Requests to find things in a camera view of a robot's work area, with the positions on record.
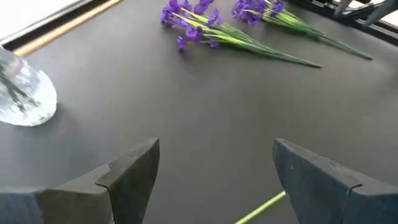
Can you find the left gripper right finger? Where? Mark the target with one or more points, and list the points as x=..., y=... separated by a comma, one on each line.
x=326, y=196

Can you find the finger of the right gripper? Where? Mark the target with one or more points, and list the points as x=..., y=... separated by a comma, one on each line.
x=384, y=9
x=343, y=5

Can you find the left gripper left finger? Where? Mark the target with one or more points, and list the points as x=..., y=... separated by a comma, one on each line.
x=93, y=199

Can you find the purple artificial flower bunch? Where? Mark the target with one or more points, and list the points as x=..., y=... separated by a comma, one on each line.
x=236, y=35
x=295, y=23

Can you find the pink artificial tulip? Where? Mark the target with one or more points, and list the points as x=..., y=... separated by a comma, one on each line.
x=261, y=208

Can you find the clear glass vase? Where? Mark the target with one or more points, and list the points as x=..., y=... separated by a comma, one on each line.
x=28, y=102

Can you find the black table mat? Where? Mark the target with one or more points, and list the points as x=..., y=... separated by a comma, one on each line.
x=199, y=109

